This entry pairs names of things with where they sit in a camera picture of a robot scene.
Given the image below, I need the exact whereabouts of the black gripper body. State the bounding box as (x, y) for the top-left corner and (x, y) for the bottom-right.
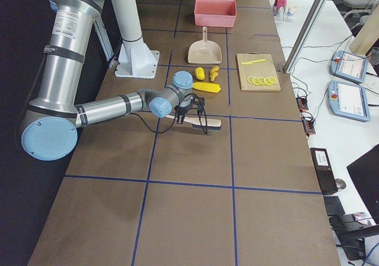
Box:
(175, 100), (194, 118)

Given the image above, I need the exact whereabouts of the beige hand brush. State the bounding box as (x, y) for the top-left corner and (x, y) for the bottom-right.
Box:
(184, 116), (221, 130)

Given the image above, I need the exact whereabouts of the yellow toy corn cob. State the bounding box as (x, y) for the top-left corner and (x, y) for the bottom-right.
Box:
(192, 82), (221, 93)

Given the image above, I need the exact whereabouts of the yellow toy lemon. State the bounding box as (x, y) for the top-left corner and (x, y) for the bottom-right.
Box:
(194, 67), (205, 81)

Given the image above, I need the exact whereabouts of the orange toy ginger root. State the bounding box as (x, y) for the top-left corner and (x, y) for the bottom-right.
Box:
(210, 66), (220, 82)

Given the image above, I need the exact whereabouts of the beige plastic dustpan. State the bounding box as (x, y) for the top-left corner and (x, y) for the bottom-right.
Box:
(187, 27), (222, 65)

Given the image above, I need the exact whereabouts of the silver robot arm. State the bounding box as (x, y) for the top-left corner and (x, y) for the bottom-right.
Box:
(20, 0), (194, 161)

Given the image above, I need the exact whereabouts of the pink plastic bin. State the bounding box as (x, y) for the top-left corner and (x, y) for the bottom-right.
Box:
(194, 0), (237, 28)

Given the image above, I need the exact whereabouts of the wooden cutting board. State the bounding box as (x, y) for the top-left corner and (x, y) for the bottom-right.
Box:
(236, 53), (281, 92)

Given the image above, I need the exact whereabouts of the yellow plastic knife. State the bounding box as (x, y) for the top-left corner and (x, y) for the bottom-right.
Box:
(241, 58), (266, 65)

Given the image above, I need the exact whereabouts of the upper orange adapter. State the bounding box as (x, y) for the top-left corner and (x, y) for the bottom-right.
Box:
(296, 96), (309, 112)

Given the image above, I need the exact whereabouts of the orange adapter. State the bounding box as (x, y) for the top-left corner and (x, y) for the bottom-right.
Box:
(301, 116), (316, 136)
(296, 96), (309, 112)

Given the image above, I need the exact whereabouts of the lower orange adapter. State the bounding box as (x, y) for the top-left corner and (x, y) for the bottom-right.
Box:
(301, 116), (316, 136)

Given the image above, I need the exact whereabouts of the white paper cup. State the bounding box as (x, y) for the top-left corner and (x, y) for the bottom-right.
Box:
(287, 5), (297, 18)

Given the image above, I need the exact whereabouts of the black box with label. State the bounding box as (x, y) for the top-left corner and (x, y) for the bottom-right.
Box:
(310, 148), (338, 196)

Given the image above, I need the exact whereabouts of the lower teach pendant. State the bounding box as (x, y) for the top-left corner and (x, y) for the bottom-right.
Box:
(327, 81), (371, 122)

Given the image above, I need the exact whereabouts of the teach pendant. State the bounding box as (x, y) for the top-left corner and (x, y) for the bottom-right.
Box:
(327, 81), (371, 122)
(330, 50), (368, 84)

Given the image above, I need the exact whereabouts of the upper teach pendant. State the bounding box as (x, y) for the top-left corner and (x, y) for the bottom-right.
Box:
(330, 50), (368, 84)

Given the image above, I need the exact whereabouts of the black monitor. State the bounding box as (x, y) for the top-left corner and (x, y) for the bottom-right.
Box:
(347, 150), (378, 221)

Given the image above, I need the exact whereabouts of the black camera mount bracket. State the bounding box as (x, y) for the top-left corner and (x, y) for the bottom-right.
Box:
(189, 95), (205, 116)

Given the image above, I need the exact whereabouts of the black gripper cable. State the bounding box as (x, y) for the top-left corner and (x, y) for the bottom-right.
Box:
(130, 94), (209, 136)

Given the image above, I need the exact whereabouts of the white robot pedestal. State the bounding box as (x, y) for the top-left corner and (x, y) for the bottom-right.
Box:
(111, 0), (160, 79)

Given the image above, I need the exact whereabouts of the aluminium frame post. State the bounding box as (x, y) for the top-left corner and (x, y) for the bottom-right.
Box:
(284, 0), (327, 74)

